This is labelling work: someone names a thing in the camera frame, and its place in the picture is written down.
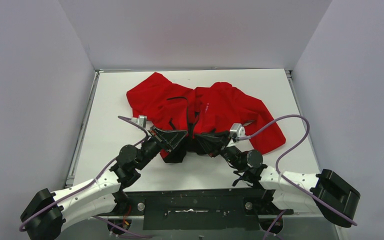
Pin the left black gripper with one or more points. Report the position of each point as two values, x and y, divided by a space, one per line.
161 139

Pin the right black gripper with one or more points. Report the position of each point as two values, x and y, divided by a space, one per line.
215 143

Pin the red zip-up jacket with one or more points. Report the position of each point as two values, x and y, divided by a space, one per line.
202 110

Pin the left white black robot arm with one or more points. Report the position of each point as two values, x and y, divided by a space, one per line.
50 213

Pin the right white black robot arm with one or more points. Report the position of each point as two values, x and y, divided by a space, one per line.
326 192

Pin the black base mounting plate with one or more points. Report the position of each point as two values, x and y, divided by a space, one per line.
212 209

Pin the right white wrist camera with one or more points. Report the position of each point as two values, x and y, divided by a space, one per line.
236 132

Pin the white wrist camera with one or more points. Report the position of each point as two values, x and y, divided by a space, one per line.
141 120
236 132

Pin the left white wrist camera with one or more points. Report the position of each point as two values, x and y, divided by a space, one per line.
141 120

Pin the aluminium table frame rail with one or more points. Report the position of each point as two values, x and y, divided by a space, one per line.
81 133

